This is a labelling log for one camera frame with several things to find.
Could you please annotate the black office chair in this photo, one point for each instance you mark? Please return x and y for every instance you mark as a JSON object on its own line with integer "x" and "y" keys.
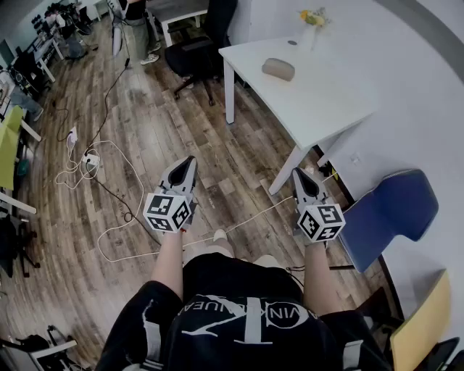
{"x": 188, "y": 58}

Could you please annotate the white table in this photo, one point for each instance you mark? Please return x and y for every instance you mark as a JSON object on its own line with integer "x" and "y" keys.
{"x": 319, "y": 98}

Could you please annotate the black printed t-shirt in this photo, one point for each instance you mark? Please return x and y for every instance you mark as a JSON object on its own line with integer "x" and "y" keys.
{"x": 239, "y": 348}

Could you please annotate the person's right leg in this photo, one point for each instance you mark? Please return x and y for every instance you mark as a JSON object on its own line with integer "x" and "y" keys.
{"x": 270, "y": 261}

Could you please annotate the person's left leg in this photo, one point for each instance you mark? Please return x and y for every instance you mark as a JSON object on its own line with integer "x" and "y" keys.
{"x": 217, "y": 246}

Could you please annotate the white power strip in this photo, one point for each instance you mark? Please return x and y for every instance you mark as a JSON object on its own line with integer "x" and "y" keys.
{"x": 90, "y": 158}

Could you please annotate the blue chair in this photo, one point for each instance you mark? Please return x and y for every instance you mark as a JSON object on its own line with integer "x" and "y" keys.
{"x": 384, "y": 213}

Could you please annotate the white vase with flowers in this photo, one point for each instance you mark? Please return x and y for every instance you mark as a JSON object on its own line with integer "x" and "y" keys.
{"x": 312, "y": 19}

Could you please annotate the person's leg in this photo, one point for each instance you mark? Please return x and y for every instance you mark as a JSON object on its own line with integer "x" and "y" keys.
{"x": 270, "y": 261}
{"x": 217, "y": 246}

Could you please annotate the person's right forearm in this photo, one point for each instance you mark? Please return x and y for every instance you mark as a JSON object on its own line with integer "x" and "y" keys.
{"x": 320, "y": 279}

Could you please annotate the white wall outlet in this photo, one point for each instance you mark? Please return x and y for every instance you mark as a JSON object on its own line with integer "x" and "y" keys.
{"x": 355, "y": 158}

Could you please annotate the beige glasses case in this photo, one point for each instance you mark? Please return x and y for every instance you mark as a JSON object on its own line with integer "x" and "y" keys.
{"x": 278, "y": 69}

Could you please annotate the green desk panel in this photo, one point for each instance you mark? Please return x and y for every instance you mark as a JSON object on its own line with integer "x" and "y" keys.
{"x": 9, "y": 152}

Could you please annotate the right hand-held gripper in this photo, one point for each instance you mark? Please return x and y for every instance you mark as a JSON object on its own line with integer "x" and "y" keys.
{"x": 320, "y": 222}

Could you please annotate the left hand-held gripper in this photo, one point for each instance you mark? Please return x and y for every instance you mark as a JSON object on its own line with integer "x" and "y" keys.
{"x": 167, "y": 212}

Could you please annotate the white plug adapter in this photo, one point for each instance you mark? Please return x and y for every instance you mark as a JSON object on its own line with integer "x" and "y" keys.
{"x": 71, "y": 137}

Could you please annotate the person's left forearm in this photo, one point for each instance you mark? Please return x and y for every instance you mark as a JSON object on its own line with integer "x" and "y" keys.
{"x": 168, "y": 264}

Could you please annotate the grey top white desk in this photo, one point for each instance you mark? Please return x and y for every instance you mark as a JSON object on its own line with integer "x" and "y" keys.
{"x": 174, "y": 9}

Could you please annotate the yellow chair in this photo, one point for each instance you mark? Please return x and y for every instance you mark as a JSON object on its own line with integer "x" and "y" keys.
{"x": 420, "y": 333}

